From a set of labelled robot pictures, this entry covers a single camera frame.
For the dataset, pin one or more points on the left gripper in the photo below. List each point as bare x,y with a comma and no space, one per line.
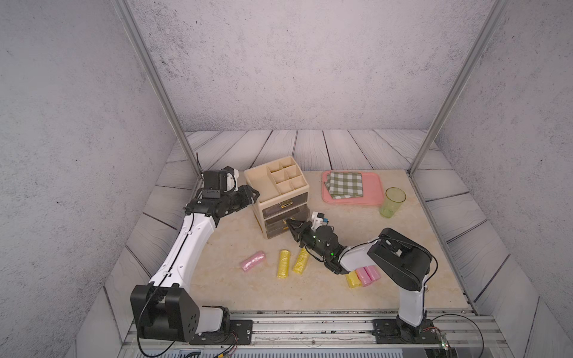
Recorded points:
242,197

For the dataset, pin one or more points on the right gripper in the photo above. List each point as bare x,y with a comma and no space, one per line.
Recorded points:
302,230

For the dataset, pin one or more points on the grey translucent drawer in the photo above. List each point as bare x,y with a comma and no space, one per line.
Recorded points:
282,229
300,213
285,205

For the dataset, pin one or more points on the yellow bag roll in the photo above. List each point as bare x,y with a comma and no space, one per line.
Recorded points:
301,261
353,280
283,264

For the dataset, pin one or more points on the beige drawer organizer cabinet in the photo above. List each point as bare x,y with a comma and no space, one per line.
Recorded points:
275,181

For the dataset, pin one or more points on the pink bag roll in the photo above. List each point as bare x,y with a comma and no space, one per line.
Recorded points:
363,276
253,261
373,273

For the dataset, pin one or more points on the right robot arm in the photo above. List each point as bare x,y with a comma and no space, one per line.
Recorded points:
406,263

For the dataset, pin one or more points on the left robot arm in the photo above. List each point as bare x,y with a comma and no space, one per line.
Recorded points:
164,309

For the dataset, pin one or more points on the green checkered cloth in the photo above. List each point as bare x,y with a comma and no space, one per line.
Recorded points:
342,185

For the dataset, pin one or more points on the pink plastic tray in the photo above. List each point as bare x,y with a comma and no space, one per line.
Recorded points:
373,193

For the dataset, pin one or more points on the green translucent cup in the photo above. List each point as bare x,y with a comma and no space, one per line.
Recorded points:
394,198

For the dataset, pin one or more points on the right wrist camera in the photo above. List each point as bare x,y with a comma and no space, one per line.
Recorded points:
318,219

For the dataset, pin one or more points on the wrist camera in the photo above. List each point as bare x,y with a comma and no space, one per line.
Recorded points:
318,219
231,177

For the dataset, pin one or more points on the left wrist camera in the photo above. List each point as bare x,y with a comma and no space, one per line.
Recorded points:
231,177

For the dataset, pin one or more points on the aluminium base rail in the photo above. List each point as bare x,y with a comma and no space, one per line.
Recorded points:
359,333

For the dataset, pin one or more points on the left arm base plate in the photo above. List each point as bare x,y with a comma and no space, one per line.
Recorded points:
233,332

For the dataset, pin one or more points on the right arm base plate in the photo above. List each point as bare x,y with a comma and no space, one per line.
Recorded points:
403,332

